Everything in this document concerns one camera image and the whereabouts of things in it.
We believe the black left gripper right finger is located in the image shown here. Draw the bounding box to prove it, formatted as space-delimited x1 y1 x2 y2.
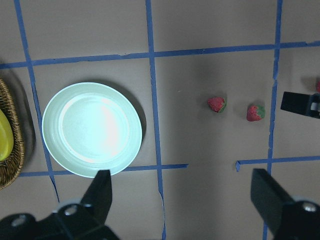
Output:
250 168 295 233

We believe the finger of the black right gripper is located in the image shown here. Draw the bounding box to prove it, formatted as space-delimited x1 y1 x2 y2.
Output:
280 91 320 118

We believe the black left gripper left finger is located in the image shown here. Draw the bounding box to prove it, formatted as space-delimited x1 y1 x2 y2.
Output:
80 170 112 223

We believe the red strawberry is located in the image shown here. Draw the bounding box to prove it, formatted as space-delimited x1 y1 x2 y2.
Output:
207 96 227 113
315 80 320 93
246 104 266 122

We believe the light green plate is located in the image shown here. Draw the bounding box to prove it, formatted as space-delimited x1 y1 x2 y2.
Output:
41 82 143 178

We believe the wicker fruit basket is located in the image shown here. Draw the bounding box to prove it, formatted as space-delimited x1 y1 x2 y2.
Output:
0 80 26 189

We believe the yellow banana bunch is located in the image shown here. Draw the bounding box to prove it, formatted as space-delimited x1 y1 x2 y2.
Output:
0 110 14 162

